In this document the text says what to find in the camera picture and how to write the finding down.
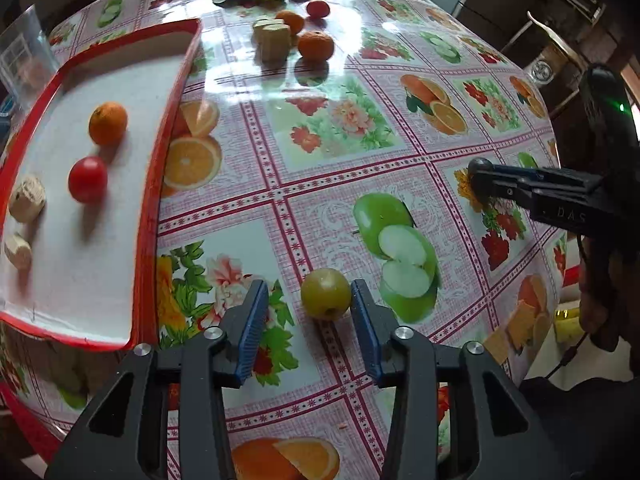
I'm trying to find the round green fruit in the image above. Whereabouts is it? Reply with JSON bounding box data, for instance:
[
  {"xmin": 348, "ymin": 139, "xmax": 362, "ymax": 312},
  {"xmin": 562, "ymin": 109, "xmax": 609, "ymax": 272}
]
[{"xmin": 300, "ymin": 267, "xmax": 353, "ymax": 321}]

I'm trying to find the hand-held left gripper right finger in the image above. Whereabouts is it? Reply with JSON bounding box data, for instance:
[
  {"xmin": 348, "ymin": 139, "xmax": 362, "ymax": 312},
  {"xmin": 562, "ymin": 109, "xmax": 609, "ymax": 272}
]
[{"xmin": 350, "ymin": 279, "xmax": 551, "ymax": 480}]

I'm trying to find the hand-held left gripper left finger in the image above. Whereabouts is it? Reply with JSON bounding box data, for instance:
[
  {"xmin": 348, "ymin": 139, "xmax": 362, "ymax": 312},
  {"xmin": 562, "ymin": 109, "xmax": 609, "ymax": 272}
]
[{"xmin": 45, "ymin": 279, "xmax": 271, "ymax": 480}]

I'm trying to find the person's dark clothing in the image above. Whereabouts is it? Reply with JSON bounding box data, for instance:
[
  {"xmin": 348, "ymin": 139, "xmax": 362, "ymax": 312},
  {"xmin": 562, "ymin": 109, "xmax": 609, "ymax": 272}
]
[{"xmin": 520, "ymin": 375, "xmax": 640, "ymax": 480}]

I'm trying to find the person's right hand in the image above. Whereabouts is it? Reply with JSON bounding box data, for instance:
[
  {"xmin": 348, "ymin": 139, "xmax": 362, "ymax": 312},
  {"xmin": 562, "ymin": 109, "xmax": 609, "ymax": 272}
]
[{"xmin": 580, "ymin": 240, "xmax": 638, "ymax": 353}]

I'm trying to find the fruit printed tablecloth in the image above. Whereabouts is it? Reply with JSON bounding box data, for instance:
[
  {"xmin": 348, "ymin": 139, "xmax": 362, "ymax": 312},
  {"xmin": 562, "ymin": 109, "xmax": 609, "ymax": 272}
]
[{"xmin": 0, "ymin": 0, "xmax": 576, "ymax": 480}]

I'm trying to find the red rimmed white tray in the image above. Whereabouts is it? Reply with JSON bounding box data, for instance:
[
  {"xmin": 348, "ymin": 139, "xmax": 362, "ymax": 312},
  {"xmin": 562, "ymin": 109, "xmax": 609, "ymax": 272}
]
[{"xmin": 0, "ymin": 17, "xmax": 203, "ymax": 351}]

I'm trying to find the orange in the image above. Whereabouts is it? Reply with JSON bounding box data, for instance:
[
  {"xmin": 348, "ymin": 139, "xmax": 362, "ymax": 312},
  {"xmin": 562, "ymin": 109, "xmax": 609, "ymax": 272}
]
[
  {"xmin": 88, "ymin": 101, "xmax": 129, "ymax": 147},
  {"xmin": 298, "ymin": 30, "xmax": 335, "ymax": 62},
  {"xmin": 275, "ymin": 9, "xmax": 306, "ymax": 36}
]

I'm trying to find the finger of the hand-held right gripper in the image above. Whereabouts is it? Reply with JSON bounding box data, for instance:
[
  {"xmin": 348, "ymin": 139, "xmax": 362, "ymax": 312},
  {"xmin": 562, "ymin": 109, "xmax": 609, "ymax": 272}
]
[
  {"xmin": 492, "ymin": 162, "xmax": 607, "ymax": 197},
  {"xmin": 467, "ymin": 158, "xmax": 590, "ymax": 234}
]

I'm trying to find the clear glass pitcher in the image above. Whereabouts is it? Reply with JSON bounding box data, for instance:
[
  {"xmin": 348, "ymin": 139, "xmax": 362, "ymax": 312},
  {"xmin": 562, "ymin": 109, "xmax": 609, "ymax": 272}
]
[{"xmin": 0, "ymin": 5, "xmax": 58, "ymax": 106}]

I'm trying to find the wooden chair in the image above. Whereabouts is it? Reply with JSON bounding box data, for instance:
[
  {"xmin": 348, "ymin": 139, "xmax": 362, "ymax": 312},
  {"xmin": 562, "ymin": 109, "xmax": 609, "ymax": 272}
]
[{"xmin": 500, "ymin": 10, "xmax": 591, "ymax": 88}]

